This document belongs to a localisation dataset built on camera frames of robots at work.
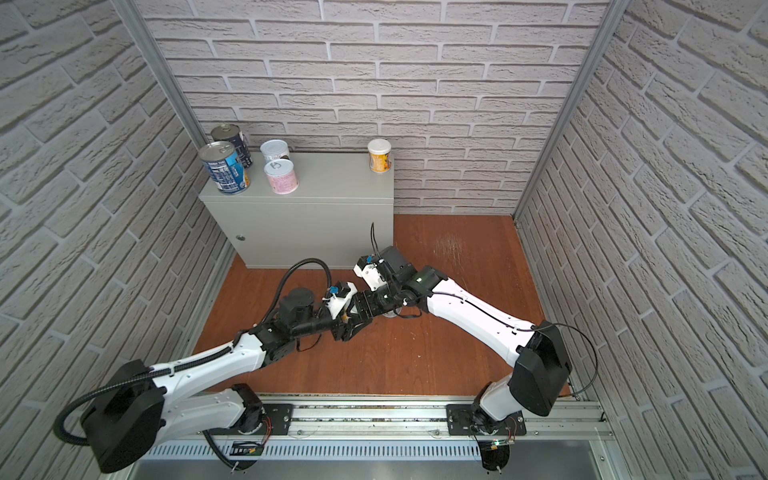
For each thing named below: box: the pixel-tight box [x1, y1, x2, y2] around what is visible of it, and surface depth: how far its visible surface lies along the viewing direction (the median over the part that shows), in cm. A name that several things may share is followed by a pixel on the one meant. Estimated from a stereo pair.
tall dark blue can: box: [211, 124, 253, 169], surface depth 79 cm
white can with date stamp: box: [260, 139, 291, 164], surface depth 83 cm
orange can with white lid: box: [368, 138, 392, 173], surface depth 82 cm
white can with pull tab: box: [264, 158, 299, 195], surface depth 77 cm
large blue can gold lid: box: [199, 140, 251, 195], surface depth 74 cm
